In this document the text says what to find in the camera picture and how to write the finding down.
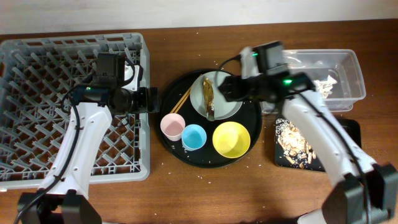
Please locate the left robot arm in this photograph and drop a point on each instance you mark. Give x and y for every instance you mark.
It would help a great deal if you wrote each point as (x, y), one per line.
(113, 89)

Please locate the yellow bowl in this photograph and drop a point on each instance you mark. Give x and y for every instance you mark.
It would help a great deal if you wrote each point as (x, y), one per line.
(231, 140)

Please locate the gold foil wrapper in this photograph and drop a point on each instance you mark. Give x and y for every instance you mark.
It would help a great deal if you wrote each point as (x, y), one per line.
(208, 96)

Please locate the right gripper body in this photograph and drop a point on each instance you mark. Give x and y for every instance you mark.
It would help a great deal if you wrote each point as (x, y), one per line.
(256, 87)

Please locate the round black tray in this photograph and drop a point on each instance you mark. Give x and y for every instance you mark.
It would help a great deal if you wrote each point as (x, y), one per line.
(249, 115)

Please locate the food scraps pile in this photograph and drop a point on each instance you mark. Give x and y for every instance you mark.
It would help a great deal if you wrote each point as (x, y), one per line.
(296, 150)

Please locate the pink cup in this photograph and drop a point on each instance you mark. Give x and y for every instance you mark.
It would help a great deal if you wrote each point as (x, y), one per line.
(172, 126)

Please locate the blue cup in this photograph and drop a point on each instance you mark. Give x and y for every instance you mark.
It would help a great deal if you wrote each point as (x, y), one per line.
(193, 137)

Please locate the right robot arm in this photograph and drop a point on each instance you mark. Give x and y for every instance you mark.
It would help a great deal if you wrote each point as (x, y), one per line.
(363, 191)

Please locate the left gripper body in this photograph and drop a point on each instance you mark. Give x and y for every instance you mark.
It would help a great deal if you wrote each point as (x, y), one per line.
(138, 101)

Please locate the wooden chopstick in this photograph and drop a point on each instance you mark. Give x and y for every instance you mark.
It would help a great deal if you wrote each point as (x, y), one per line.
(183, 104)
(188, 91)

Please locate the wooden chopstick upper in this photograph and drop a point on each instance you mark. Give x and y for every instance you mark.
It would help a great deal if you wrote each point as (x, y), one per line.
(188, 91)

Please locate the grey dishwasher rack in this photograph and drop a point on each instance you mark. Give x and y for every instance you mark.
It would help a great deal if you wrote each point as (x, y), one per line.
(35, 74)

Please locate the grey round plate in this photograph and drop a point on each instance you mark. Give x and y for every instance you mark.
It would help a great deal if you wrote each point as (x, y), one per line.
(223, 109)

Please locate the clear plastic bin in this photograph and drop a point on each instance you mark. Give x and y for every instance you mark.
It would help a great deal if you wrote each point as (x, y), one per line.
(341, 64)

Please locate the white napkin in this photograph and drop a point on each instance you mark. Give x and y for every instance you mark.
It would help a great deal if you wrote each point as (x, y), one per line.
(325, 86)

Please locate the wooden chopstick lower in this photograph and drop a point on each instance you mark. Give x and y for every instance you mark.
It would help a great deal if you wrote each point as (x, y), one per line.
(183, 104)

